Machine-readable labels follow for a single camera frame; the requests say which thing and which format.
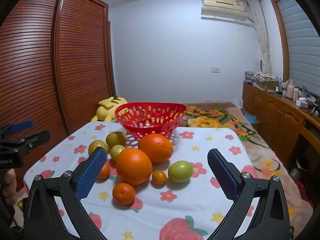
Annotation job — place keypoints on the red perforated plastic basket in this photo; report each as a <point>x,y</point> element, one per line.
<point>160,126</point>

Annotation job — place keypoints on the wall air conditioner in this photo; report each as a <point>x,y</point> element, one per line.
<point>225,8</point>

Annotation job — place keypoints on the dark trash bin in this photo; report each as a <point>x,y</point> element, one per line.
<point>299,168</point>

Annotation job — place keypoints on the white floral tablecloth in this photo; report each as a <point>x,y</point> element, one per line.
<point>175,205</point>

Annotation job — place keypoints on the floral bed blanket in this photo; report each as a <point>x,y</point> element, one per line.
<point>250,140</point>

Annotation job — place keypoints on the pink tissue box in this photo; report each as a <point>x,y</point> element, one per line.
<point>302,102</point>

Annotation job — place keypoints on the small mandarin orange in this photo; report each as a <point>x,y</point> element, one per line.
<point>159,177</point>
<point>105,171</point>

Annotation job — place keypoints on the blue paper piece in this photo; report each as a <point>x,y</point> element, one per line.
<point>249,118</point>

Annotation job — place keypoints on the dark yellow-green round fruit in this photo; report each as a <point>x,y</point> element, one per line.
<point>115,138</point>

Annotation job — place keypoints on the large orange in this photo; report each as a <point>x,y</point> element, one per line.
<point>155,148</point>
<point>133,166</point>

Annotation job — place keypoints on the green round fruit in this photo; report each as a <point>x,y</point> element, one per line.
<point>180,171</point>

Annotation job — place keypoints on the grey window blind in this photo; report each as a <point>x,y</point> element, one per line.
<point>300,42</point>

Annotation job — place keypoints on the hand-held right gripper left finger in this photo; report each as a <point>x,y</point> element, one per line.
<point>91,173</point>

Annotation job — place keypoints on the person's left hand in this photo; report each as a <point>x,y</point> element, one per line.
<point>10,182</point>

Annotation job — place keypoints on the pink thermos bottle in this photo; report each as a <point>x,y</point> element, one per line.
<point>290,88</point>

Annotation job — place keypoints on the brown wooden cabinet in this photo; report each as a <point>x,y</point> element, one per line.
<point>275,117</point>

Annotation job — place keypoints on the patterned storage box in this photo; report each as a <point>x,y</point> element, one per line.
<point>266,82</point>

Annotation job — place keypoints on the brown louvered wooden wardrobe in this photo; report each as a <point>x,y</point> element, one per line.
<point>50,67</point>

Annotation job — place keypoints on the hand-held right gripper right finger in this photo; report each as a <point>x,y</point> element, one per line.
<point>222,173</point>

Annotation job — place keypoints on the medium mandarin orange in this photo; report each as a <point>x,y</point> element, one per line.
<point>123,193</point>

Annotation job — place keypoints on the group of toiletry bottles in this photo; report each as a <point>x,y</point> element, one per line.
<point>307,97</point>

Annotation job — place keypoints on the yellow plush toy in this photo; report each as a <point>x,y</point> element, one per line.
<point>107,110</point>

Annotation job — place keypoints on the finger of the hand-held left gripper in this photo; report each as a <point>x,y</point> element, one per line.
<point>37,137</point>
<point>22,125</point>

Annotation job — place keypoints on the white wall switch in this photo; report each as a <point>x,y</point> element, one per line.
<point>215,69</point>

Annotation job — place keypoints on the pale patterned curtain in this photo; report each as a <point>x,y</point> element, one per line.
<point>262,37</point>

